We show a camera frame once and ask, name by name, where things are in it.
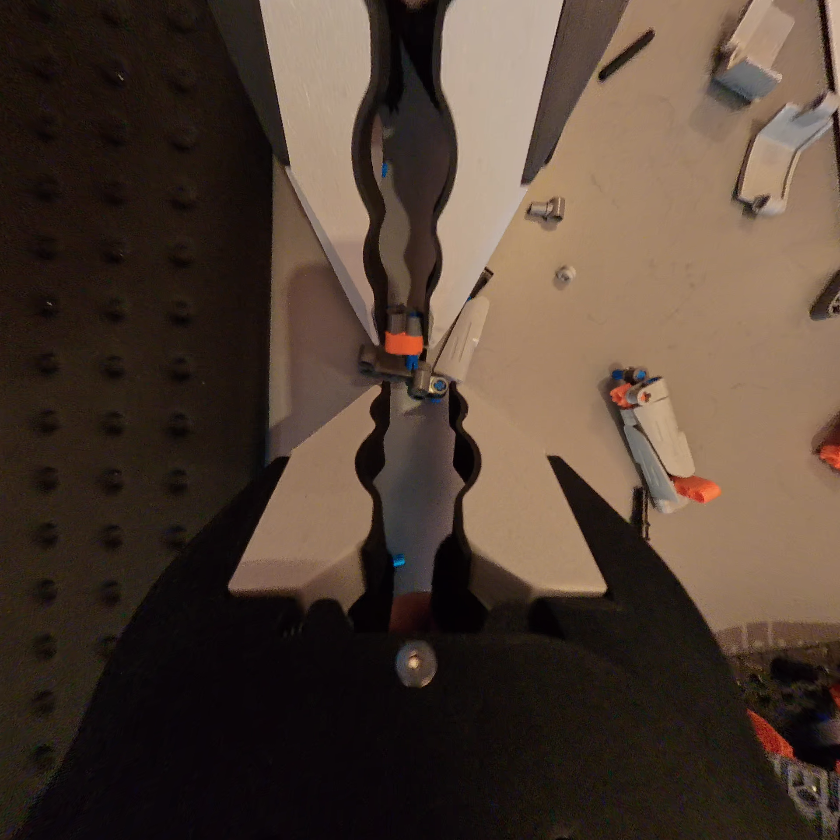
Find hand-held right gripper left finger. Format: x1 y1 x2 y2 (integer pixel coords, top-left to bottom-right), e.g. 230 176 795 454
227 386 395 615

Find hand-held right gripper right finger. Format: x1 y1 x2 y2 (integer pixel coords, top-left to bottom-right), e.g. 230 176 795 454
448 386 609 608

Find small dark grey beam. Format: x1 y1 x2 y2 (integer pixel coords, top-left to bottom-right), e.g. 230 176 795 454
809 269 840 322

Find grey panel assembly orange ends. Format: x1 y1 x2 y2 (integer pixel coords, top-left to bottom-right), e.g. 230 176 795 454
609 365 723 515

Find grey blue angled panel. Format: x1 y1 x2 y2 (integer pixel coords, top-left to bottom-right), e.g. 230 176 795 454
710 0 796 106

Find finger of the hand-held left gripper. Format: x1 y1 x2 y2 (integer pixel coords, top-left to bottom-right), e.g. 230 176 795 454
258 0 396 347
425 0 567 347

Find short black axle rod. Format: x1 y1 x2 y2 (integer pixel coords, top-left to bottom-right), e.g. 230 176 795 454
597 28 657 84

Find white curved panel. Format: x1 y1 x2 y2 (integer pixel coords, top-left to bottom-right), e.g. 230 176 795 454
432 295 491 385

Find grey curved panel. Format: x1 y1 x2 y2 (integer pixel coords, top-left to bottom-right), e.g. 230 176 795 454
732 92 840 219

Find dark grey crank liftarm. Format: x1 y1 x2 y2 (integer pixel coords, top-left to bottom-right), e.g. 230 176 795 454
358 344 452 403

